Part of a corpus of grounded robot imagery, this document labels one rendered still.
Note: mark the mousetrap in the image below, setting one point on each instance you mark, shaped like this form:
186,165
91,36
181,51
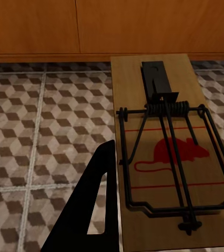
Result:
170,156

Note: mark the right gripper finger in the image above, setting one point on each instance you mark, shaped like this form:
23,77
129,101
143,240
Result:
70,231

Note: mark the cabinet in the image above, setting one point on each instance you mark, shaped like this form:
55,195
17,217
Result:
96,30

